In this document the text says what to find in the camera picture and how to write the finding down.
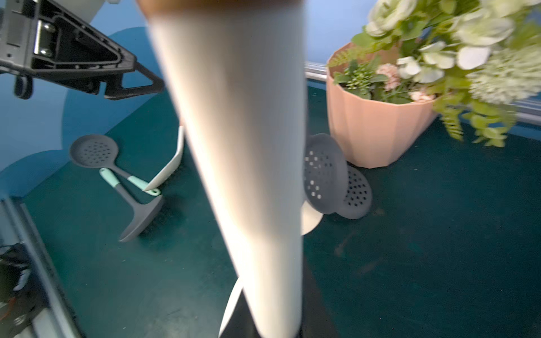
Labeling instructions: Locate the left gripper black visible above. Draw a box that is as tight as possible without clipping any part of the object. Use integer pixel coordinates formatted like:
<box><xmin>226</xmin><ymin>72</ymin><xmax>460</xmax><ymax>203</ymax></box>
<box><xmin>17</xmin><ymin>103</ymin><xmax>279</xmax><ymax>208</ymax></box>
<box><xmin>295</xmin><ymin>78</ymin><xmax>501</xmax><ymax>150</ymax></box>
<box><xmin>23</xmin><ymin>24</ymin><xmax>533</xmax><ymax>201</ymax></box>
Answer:
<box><xmin>1</xmin><ymin>0</ymin><xmax>165</xmax><ymax>101</ymax></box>

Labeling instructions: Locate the cream skimmer wooden handle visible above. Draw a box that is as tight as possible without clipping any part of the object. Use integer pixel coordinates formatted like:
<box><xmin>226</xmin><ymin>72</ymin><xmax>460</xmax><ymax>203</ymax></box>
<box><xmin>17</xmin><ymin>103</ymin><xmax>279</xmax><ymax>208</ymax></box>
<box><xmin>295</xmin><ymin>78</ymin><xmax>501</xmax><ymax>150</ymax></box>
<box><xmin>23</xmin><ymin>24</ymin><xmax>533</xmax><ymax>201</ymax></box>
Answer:
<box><xmin>139</xmin><ymin>1</ymin><xmax>307</xmax><ymax>337</ymax></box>
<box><xmin>143</xmin><ymin>125</ymin><xmax>185</xmax><ymax>192</ymax></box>

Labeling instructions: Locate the grey skimmer mint handle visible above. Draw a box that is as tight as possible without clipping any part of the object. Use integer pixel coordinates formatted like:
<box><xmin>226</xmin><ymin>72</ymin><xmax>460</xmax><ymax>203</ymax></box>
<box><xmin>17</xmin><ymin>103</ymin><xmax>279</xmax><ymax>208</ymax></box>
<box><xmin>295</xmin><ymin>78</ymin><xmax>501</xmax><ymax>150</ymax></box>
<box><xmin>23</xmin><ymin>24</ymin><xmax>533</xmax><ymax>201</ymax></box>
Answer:
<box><xmin>337</xmin><ymin>166</ymin><xmax>373</xmax><ymax>220</ymax></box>
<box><xmin>69</xmin><ymin>135</ymin><xmax>149</xmax><ymax>191</ymax></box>
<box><xmin>304</xmin><ymin>133</ymin><xmax>348</xmax><ymax>215</ymax></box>

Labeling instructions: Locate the cream utensil rack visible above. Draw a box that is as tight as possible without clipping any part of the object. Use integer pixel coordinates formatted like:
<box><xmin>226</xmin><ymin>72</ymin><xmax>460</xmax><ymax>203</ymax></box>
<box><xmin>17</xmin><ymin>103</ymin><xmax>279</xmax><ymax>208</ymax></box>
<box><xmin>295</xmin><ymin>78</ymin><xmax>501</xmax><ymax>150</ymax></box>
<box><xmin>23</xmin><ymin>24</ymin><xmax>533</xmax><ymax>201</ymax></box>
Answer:
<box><xmin>301</xmin><ymin>201</ymin><xmax>323</xmax><ymax>235</ymax></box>

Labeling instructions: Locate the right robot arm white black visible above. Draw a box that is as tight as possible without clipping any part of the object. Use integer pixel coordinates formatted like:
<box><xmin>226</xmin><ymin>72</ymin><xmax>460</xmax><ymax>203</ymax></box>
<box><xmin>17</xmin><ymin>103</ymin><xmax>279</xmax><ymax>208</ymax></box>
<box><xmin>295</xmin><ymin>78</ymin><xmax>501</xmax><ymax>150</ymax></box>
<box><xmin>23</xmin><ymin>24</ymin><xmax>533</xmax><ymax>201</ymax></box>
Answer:
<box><xmin>1</xmin><ymin>244</ymin><xmax>48</xmax><ymax>337</ymax></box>

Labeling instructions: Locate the grey skimmer far left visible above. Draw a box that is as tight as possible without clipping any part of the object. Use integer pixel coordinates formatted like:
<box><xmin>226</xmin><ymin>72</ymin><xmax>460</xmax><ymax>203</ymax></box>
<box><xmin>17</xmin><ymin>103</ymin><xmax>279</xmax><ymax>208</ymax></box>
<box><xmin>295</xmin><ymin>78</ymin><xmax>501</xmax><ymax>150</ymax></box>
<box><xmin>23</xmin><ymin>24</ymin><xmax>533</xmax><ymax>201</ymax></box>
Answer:
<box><xmin>99</xmin><ymin>168</ymin><xmax>164</xmax><ymax>242</ymax></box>

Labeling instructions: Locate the pink pot with flowers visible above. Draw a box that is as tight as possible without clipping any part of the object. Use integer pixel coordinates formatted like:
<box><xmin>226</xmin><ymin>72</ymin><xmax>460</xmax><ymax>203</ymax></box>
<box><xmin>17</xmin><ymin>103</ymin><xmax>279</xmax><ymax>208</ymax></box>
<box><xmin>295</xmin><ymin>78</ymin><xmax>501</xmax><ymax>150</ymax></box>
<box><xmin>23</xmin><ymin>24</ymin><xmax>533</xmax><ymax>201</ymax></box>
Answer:
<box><xmin>327</xmin><ymin>1</ymin><xmax>540</xmax><ymax>168</ymax></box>

